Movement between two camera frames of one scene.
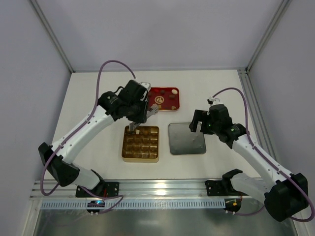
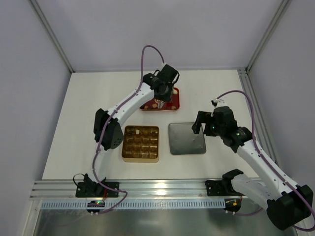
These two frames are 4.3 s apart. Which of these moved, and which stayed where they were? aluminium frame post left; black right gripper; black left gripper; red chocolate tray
Moved: black left gripper
Stayed: aluminium frame post left; red chocolate tray; black right gripper
